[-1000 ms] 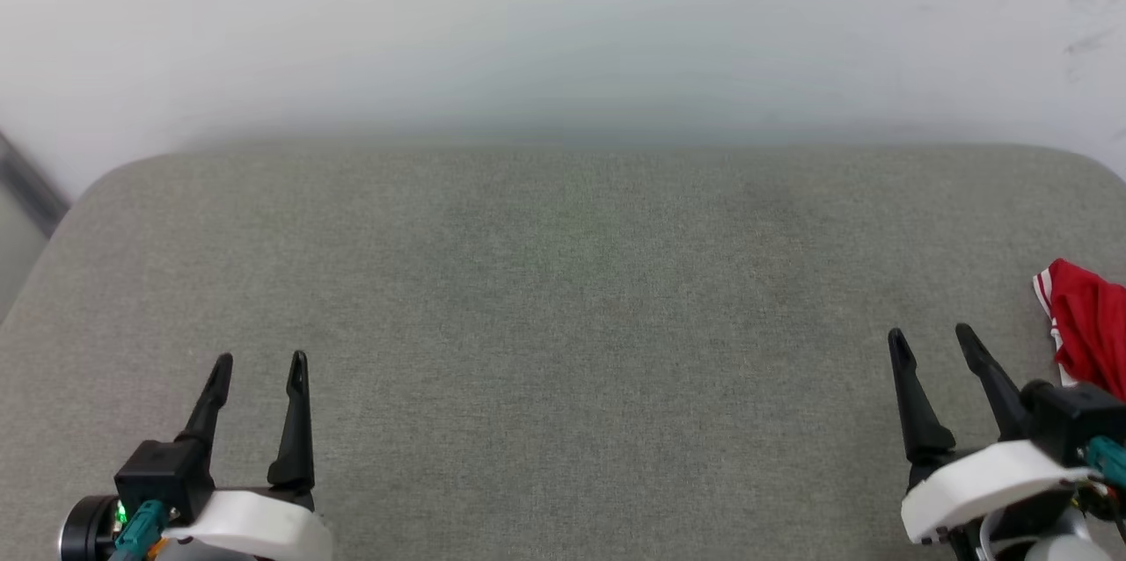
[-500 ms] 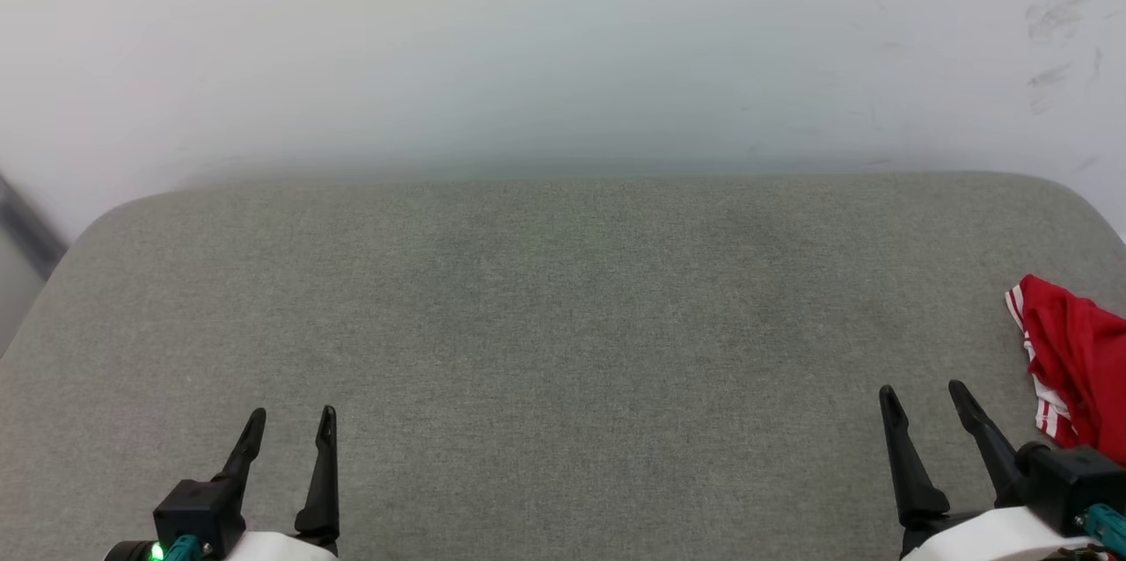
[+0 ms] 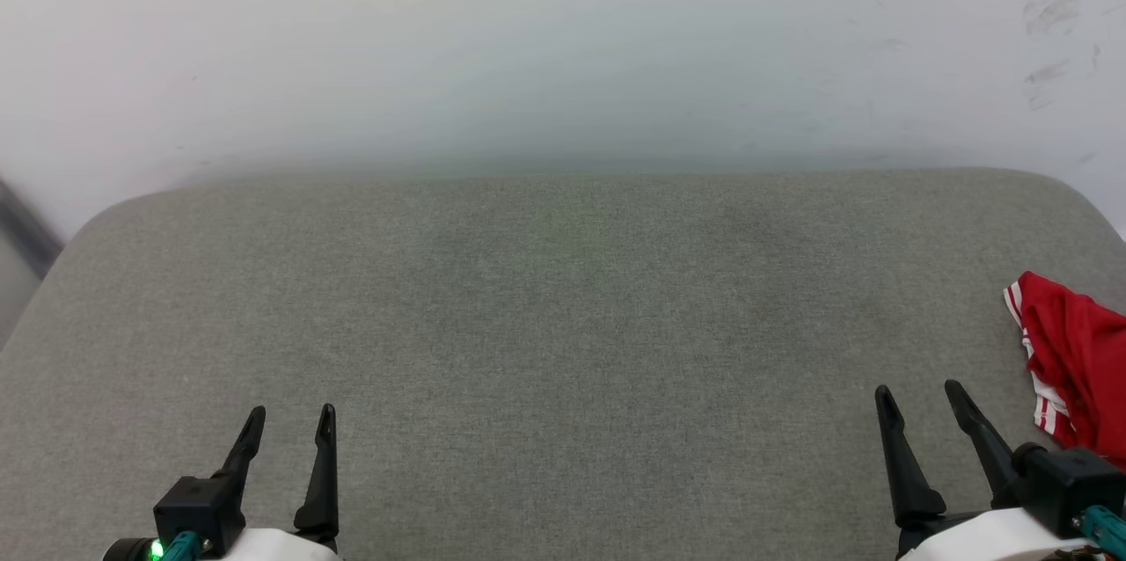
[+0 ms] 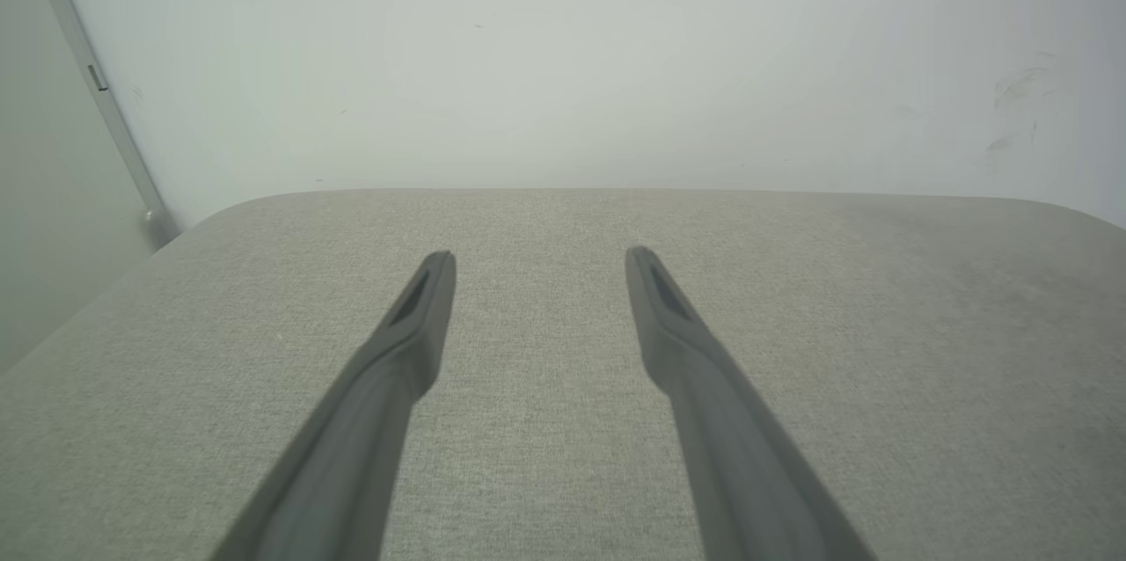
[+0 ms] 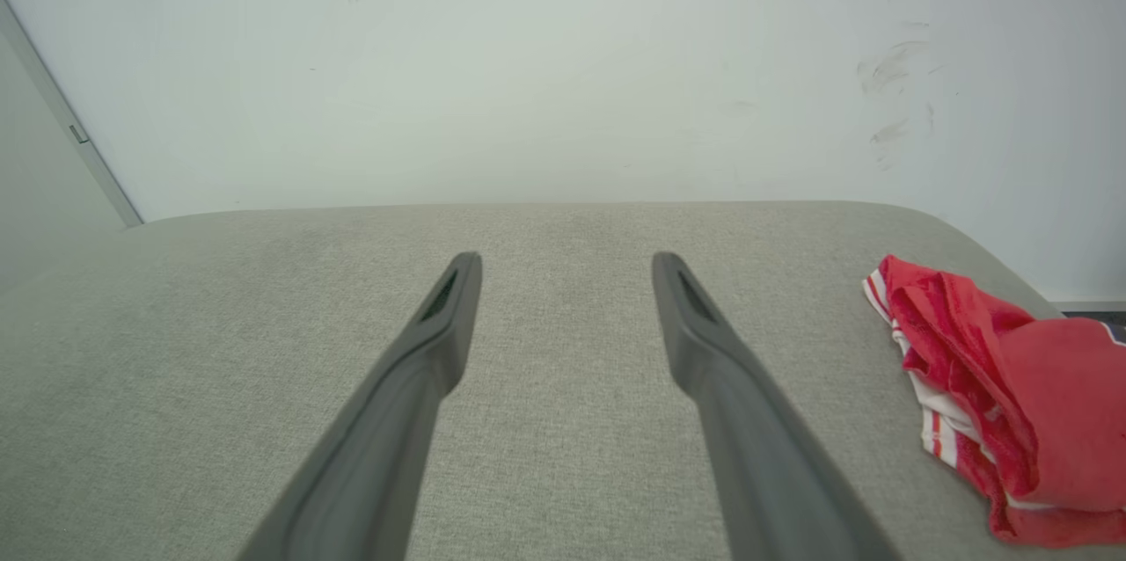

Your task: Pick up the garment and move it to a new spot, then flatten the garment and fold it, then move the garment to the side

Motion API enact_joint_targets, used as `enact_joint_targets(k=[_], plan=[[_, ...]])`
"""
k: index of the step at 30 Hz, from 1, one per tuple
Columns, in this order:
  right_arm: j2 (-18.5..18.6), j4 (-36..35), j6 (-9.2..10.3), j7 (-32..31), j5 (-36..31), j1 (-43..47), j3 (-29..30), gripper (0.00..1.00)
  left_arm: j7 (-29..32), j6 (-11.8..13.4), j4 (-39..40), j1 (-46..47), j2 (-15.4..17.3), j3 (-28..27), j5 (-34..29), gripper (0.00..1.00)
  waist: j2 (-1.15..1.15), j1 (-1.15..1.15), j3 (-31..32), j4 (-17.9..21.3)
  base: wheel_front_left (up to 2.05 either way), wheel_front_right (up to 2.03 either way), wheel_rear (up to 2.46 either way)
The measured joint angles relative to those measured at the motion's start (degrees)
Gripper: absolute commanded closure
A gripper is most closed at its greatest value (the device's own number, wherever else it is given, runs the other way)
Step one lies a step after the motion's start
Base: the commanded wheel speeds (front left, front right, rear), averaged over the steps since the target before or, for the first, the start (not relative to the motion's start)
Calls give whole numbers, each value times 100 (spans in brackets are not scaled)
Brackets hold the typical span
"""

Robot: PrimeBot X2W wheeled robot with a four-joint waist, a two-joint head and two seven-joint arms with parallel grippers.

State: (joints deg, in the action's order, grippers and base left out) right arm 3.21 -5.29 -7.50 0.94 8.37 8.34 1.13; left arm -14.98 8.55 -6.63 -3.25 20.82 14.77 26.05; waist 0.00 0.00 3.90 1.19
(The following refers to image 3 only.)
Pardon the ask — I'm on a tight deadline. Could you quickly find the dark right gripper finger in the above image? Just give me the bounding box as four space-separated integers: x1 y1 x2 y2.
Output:
944 378 1027 510
874 384 947 532

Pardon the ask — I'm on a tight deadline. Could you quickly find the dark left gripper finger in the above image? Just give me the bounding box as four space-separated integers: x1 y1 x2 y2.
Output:
294 403 340 545
214 404 267 501

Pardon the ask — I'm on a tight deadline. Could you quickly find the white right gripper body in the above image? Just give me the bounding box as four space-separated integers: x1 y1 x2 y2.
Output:
896 507 1101 561

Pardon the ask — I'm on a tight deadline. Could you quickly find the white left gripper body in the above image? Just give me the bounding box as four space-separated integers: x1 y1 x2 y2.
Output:
211 528 345 561

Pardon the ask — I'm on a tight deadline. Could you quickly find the red and white shirt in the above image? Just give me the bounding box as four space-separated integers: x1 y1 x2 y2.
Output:
1004 271 1126 470

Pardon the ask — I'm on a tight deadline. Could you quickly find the grey fabric sofa cushion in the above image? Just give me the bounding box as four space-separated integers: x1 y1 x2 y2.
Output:
0 168 1126 561

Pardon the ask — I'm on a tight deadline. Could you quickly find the teal left camera cable plug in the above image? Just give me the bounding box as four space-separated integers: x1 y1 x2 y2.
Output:
150 531 204 561

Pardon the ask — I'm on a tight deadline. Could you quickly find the teal camera cable plug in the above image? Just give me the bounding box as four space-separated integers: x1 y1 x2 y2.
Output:
1078 505 1126 558
150 531 204 561

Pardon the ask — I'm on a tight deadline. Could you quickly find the teal right camera cable plug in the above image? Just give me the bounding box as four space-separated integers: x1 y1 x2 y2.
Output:
1078 505 1126 558

